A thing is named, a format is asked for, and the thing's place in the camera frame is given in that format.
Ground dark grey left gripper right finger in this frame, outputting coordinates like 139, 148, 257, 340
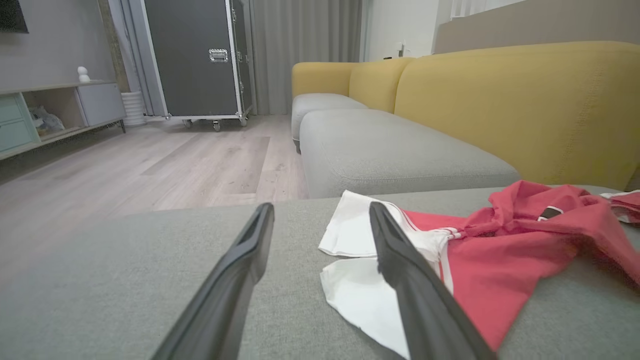
369, 202, 496, 360

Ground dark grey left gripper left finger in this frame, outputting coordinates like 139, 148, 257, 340
152, 202, 275, 360

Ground red and white jersey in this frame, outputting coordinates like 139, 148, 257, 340
318, 180, 640, 360

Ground grey sofa with yellow backrest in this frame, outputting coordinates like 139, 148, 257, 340
0, 41, 640, 360

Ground white ribbed bin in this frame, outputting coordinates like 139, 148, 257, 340
121, 91, 147, 127

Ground black flight case on casters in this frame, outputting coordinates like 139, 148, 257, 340
140, 0, 254, 132

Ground low grey media cabinet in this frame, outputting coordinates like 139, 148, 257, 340
0, 80, 127, 161

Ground crumpled items in cabinet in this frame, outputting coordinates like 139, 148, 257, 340
29, 105, 66, 137

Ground grey curtain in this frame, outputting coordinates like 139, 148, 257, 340
250, 0, 364, 116

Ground beige partition panel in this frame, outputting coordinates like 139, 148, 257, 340
433, 0, 640, 55

